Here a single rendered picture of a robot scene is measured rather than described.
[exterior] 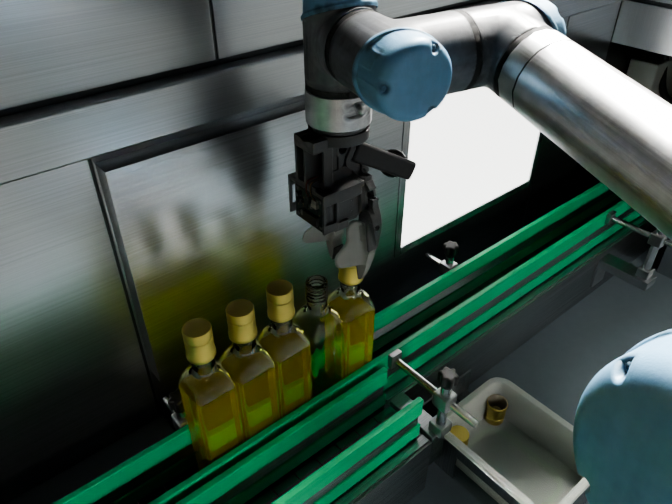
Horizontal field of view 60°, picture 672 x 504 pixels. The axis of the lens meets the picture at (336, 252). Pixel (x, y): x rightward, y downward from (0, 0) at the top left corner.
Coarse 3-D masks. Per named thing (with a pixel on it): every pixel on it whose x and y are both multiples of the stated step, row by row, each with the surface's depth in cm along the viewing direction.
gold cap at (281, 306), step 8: (280, 280) 74; (272, 288) 72; (280, 288) 72; (288, 288) 72; (272, 296) 71; (280, 296) 71; (288, 296) 72; (272, 304) 72; (280, 304) 72; (288, 304) 73; (272, 312) 73; (280, 312) 73; (288, 312) 73; (272, 320) 74; (280, 320) 74; (288, 320) 74
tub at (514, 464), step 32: (512, 384) 101; (448, 416) 96; (480, 416) 104; (512, 416) 103; (544, 416) 97; (480, 448) 99; (512, 448) 99; (544, 448) 99; (512, 480) 94; (544, 480) 94; (576, 480) 94
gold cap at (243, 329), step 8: (232, 304) 70; (240, 304) 70; (248, 304) 70; (232, 312) 69; (240, 312) 69; (248, 312) 69; (232, 320) 69; (240, 320) 68; (248, 320) 69; (232, 328) 70; (240, 328) 69; (248, 328) 70; (256, 328) 72; (232, 336) 70; (240, 336) 70; (248, 336) 70
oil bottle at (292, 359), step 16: (272, 336) 76; (288, 336) 76; (304, 336) 77; (272, 352) 75; (288, 352) 75; (304, 352) 78; (288, 368) 77; (304, 368) 79; (288, 384) 78; (304, 384) 81; (288, 400) 80; (304, 400) 83
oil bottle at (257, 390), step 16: (224, 352) 74; (256, 352) 73; (240, 368) 72; (256, 368) 73; (272, 368) 74; (240, 384) 72; (256, 384) 74; (272, 384) 76; (240, 400) 74; (256, 400) 75; (272, 400) 78; (256, 416) 77; (272, 416) 79; (256, 432) 79
